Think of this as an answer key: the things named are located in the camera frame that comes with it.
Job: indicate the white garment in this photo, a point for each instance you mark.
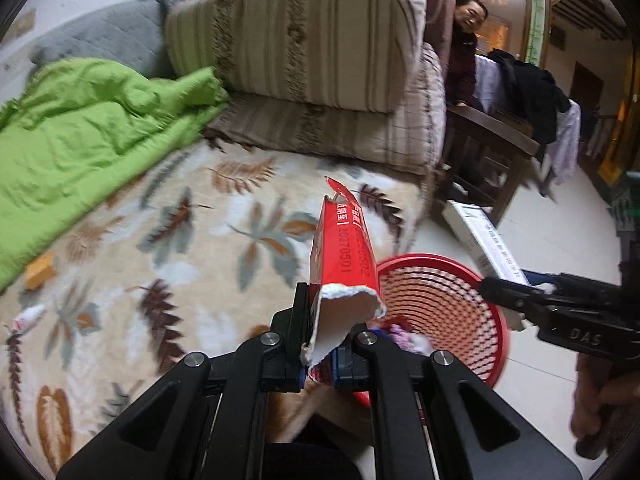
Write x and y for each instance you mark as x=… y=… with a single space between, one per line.
x=567 y=145

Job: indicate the grey pillow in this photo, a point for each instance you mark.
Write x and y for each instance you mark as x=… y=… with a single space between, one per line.
x=115 y=35

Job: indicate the large striped cushion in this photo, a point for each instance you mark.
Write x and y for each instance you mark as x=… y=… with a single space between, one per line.
x=300 y=35

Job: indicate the brown cushion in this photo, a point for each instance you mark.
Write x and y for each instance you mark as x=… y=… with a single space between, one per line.
x=440 y=10

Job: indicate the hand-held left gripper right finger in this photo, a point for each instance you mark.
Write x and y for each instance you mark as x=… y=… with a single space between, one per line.
x=360 y=360

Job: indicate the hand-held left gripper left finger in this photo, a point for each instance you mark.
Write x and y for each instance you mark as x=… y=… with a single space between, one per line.
x=287 y=355

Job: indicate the orange box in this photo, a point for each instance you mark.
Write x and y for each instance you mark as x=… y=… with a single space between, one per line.
x=40 y=271

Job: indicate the leaf print blanket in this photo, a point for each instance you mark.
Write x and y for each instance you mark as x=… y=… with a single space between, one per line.
x=150 y=260

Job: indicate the green quilt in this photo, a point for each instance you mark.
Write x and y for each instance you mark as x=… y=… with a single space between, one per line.
x=75 y=150

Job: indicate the flat striped cushion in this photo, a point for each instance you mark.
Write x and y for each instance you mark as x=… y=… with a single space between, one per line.
x=350 y=130

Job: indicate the white medicine box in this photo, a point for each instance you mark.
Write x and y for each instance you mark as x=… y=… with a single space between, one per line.
x=475 y=235

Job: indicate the purple paper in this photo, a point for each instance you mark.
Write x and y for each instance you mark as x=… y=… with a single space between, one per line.
x=400 y=334

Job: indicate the red plastic basket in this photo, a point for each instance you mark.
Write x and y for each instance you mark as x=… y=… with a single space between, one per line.
x=450 y=305

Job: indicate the person's right hand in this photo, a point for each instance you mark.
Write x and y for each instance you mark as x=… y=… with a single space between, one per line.
x=595 y=395

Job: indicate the dark wooden chair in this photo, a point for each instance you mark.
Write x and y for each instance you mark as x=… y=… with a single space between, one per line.
x=480 y=160

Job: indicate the small white red bottle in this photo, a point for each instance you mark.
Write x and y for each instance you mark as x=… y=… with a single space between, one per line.
x=29 y=317

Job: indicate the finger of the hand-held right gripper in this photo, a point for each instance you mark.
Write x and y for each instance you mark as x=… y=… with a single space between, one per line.
x=565 y=282
x=515 y=297

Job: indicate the torn red carton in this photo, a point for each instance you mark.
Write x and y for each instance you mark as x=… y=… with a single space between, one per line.
x=340 y=255

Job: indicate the black jacket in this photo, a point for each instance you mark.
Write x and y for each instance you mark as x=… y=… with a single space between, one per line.
x=530 y=90

